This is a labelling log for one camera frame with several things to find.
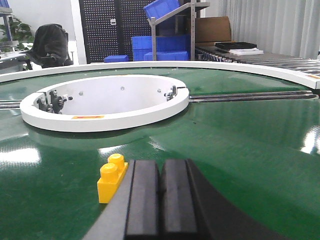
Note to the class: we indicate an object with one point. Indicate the small blue bin stack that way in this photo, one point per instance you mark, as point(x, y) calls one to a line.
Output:
point(116, 58)

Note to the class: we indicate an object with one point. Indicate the tilted blue bin on rack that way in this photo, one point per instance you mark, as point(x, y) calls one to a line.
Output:
point(159, 8)

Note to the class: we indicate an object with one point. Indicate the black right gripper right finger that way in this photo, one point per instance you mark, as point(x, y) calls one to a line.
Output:
point(192, 209)

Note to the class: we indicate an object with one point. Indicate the brown cardboard box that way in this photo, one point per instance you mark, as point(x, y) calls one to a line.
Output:
point(211, 30)

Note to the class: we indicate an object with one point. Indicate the black office chair with jacket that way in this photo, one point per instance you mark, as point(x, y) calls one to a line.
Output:
point(50, 47)

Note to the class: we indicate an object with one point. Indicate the green potted plant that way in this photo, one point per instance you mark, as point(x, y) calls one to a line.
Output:
point(14, 34)

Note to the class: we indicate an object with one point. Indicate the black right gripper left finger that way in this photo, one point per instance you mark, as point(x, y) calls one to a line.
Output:
point(133, 212)

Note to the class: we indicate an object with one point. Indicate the white vertical blinds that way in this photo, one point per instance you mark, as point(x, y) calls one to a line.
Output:
point(288, 27)

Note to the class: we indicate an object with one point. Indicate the blue bin stack centre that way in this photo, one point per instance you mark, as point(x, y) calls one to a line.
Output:
point(168, 48)

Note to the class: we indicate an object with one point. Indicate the white foam sheet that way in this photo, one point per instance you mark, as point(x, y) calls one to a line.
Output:
point(246, 51)

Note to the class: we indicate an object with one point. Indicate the white outer ring rail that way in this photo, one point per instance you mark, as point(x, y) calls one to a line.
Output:
point(305, 79)

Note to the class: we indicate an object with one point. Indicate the steel rods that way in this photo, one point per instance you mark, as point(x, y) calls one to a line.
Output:
point(8, 104)
point(253, 96)

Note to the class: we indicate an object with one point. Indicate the black pegboard panel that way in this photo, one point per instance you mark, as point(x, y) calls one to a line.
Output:
point(109, 25)

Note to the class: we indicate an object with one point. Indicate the steel roller conveyor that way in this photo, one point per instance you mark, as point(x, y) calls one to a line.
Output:
point(299, 64)

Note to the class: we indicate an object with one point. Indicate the black tray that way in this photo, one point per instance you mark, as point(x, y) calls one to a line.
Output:
point(235, 45)

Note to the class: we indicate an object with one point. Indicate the steel rods right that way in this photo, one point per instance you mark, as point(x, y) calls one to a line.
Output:
point(253, 96)

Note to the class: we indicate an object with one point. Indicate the steel rods left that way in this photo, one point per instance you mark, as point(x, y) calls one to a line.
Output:
point(8, 104)

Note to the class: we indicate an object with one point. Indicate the grey metal rack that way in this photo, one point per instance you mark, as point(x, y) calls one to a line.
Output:
point(173, 24)

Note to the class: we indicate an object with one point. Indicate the yellow toy brick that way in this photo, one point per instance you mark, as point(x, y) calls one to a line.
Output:
point(111, 176)

